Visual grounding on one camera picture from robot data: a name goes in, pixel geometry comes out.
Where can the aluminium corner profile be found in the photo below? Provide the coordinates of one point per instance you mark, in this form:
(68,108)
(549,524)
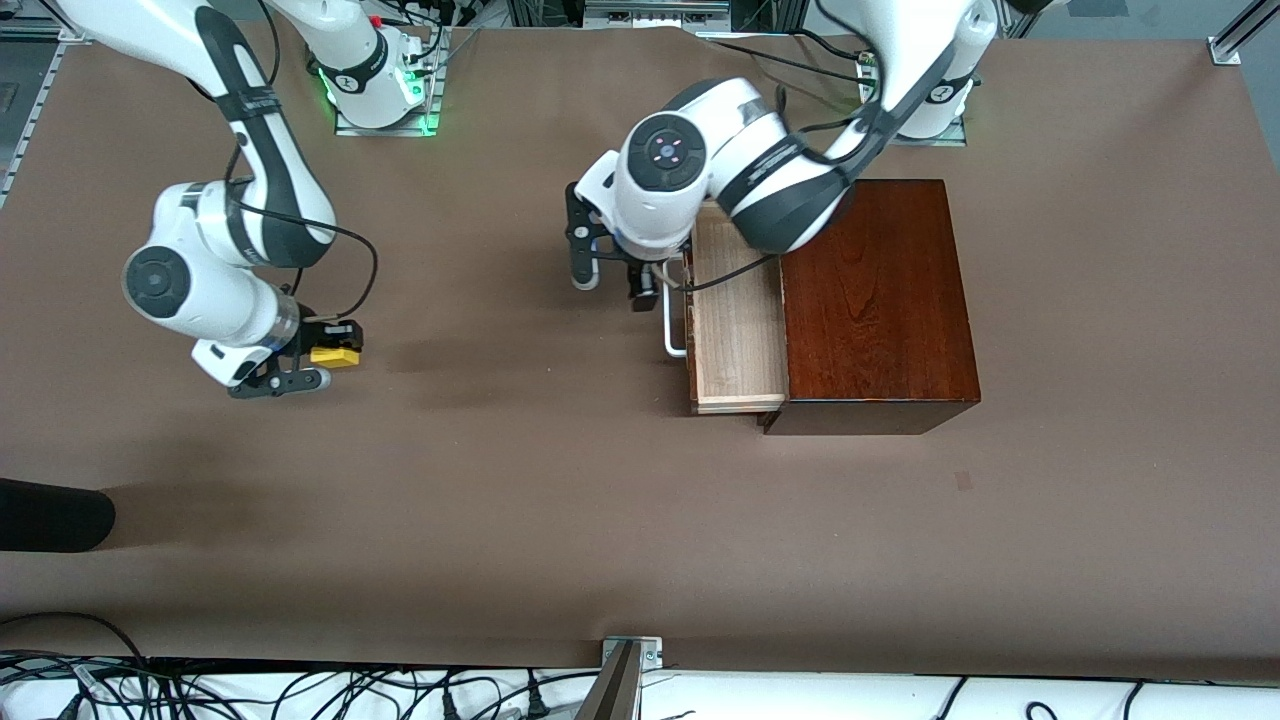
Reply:
(1235,40)

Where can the black foam cylinder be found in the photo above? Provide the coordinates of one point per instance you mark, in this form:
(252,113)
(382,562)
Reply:
(50,515)

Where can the aluminium profile bar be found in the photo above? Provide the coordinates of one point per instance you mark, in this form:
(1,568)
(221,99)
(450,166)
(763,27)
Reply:
(612,695)

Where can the yellow block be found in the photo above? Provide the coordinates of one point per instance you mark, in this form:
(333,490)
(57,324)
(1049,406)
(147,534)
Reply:
(335,355)

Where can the aluminium frame with equipment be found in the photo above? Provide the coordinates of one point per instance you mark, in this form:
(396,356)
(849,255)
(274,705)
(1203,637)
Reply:
(650,12)

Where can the dark brown wooden cabinet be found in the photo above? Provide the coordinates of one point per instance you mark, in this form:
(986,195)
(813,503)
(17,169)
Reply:
(880,320)

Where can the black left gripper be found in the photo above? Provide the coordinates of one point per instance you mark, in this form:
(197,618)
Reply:
(637,272)

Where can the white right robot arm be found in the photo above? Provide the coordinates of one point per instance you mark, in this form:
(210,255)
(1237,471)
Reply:
(270,170)

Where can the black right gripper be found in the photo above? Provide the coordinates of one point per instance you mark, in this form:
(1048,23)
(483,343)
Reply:
(313,333)

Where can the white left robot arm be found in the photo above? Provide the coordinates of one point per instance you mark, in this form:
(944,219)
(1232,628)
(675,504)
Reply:
(760,160)

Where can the white sheet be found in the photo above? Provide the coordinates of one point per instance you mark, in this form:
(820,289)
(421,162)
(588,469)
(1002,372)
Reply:
(800,700)

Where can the brown paper table cover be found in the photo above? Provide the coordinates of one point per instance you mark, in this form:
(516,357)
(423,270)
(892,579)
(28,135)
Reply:
(450,480)

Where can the perforated aluminium rail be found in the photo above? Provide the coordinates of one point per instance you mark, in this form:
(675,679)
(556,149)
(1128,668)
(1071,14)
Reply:
(35,110)

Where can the small metal bracket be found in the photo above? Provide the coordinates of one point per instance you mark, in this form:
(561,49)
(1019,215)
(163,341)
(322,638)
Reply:
(650,655)

